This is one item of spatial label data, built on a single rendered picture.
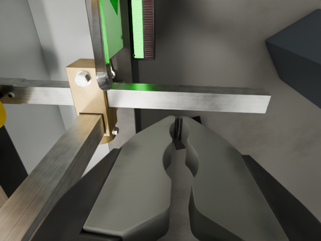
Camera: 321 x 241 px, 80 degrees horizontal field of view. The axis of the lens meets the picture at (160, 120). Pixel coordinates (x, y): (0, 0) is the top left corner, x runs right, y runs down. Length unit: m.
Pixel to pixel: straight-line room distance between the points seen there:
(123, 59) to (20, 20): 0.23
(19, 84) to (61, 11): 0.23
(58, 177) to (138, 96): 0.15
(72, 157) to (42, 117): 0.34
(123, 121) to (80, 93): 0.20
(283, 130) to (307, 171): 0.46
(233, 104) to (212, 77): 0.88
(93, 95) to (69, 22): 0.27
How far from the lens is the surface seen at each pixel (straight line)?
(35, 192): 0.22
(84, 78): 0.28
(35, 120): 0.55
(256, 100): 0.32
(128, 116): 0.47
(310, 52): 0.91
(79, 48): 0.54
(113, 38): 0.35
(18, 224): 0.21
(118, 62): 0.43
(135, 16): 0.40
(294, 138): 1.59
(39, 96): 0.36
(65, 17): 0.54
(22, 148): 0.53
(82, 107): 0.32
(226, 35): 1.14
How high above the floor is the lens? 1.10
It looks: 58 degrees down
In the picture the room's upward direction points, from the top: 173 degrees counter-clockwise
